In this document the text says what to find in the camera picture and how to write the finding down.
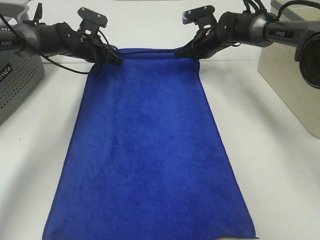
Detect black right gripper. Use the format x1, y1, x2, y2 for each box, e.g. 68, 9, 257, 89
174, 23, 235, 60

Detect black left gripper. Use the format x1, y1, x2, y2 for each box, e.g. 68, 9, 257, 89
59, 23, 122, 66

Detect blue microfibre towel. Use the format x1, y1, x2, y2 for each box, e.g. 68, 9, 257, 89
42, 48, 256, 240

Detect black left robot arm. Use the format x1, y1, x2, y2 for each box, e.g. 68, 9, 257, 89
0, 22, 122, 65

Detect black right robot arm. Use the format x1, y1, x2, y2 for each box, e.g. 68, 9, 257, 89
174, 11, 320, 89

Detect grey perforated plastic basket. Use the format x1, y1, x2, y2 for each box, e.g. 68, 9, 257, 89
0, 3, 46, 126

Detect beige plastic storage bin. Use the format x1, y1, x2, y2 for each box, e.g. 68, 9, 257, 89
257, 0, 320, 138

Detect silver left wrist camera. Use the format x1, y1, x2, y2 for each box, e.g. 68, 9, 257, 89
77, 7, 108, 36

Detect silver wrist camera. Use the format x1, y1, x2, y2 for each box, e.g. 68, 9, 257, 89
182, 5, 216, 25
77, 7, 108, 36

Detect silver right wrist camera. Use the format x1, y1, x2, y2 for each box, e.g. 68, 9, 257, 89
182, 5, 216, 25

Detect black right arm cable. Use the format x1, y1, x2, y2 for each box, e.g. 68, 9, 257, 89
242, 0, 308, 21

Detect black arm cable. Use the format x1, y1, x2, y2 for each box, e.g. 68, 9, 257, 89
242, 0, 308, 21
0, 12, 118, 75

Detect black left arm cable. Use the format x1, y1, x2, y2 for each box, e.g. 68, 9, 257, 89
0, 12, 118, 75

